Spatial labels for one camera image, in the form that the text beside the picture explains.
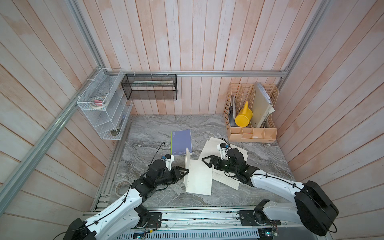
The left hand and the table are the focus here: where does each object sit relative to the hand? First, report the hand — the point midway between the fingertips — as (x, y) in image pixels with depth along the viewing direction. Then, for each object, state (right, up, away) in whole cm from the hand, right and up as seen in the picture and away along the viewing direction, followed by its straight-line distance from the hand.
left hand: (187, 174), depth 76 cm
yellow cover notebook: (+7, -6, +10) cm, 14 cm away
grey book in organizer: (+30, +34, +21) cm, 50 cm away
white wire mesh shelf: (-41, +27, +2) cm, 49 cm away
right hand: (+11, +6, +7) cm, 14 cm away
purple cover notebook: (-5, +15, +29) cm, 33 cm away
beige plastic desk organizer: (+56, +21, +26) cm, 65 cm away
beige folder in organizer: (+46, +38, +14) cm, 61 cm away
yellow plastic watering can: (+37, +32, +20) cm, 53 cm away
